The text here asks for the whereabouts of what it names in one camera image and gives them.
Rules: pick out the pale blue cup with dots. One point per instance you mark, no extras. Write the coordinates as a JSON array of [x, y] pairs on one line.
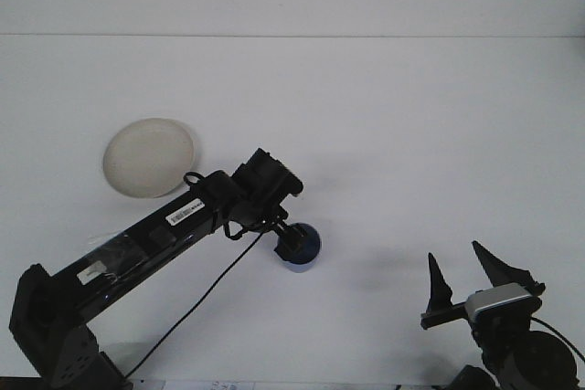
[[313, 248]]

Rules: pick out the pale round plate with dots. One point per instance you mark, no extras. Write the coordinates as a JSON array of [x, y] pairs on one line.
[[146, 152]]

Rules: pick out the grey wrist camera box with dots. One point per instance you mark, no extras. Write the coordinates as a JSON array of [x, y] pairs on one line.
[[500, 298]]

